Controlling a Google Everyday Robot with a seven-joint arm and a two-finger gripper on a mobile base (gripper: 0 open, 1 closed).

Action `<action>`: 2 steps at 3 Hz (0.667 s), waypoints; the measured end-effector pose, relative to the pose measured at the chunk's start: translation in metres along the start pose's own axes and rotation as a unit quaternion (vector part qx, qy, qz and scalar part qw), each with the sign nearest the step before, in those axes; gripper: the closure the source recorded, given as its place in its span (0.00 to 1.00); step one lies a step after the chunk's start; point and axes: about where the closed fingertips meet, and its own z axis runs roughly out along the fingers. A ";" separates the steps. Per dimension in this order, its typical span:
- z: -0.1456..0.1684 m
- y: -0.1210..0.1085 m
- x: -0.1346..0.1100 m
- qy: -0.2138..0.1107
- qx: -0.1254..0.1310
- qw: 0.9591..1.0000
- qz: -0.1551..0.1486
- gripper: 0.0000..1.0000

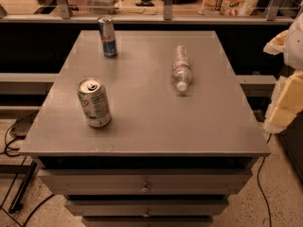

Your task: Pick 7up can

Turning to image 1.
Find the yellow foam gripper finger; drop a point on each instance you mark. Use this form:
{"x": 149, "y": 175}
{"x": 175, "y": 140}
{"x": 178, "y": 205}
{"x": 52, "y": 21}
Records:
{"x": 286, "y": 103}
{"x": 276, "y": 45}

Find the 7up can green white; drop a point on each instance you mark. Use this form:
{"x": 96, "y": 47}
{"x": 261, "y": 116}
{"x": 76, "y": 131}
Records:
{"x": 93, "y": 99}

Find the Red Bull can blue silver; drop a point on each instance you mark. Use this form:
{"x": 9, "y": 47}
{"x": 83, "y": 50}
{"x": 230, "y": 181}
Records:
{"x": 107, "y": 35}

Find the clear plastic water bottle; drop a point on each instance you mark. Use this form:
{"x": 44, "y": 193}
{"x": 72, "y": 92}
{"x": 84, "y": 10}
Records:
{"x": 181, "y": 73}

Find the grey metal railing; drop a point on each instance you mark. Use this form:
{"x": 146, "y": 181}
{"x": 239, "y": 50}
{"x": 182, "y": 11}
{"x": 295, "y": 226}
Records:
{"x": 143, "y": 12}

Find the middle drawer with knob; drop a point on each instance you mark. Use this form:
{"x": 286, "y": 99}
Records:
{"x": 146, "y": 208}

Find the drawer with knob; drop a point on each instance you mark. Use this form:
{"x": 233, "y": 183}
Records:
{"x": 146, "y": 208}
{"x": 145, "y": 182}

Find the top drawer with knob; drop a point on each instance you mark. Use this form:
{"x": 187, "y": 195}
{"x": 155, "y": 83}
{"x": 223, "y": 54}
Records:
{"x": 145, "y": 182}

